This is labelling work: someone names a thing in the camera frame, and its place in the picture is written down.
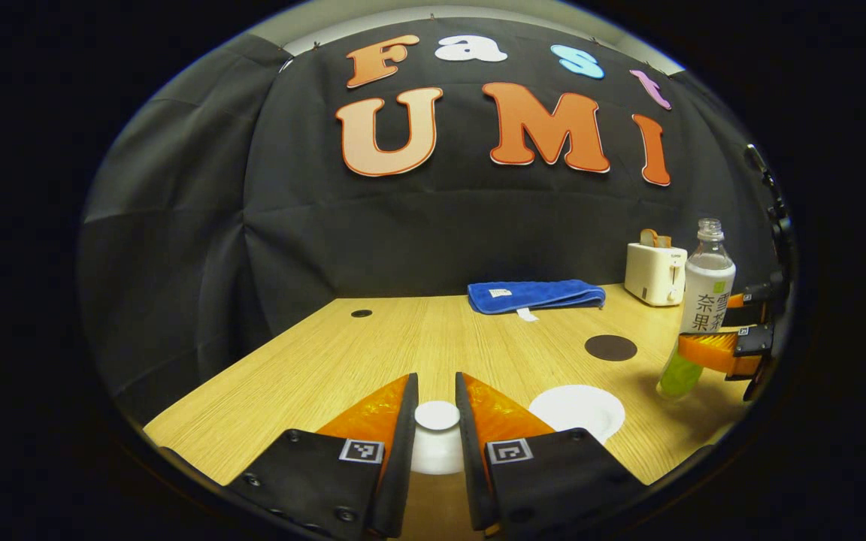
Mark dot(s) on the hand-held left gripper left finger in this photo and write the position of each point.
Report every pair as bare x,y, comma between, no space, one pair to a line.
403,466

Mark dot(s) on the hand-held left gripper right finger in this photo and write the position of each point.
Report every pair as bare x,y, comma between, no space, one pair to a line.
467,466

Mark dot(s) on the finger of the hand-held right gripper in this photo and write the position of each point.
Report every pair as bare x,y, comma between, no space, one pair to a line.
758,293
711,353

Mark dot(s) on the white teacup lid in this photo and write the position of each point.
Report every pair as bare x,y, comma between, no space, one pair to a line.
437,451

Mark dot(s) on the clear water bottle green base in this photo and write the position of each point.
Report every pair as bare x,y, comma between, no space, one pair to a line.
707,289

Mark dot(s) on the dark brown round coaster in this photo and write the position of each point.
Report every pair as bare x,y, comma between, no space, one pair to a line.
610,348

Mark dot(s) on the white teacup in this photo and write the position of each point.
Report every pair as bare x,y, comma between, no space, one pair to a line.
579,406

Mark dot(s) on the white toaster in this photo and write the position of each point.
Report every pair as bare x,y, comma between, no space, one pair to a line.
655,274

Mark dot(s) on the brown toast slice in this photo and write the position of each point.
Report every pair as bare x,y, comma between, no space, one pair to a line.
655,238

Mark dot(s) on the blue folded towel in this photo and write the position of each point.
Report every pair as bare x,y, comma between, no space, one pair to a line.
534,294

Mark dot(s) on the black backdrop cloth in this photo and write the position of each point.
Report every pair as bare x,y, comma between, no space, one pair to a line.
403,240

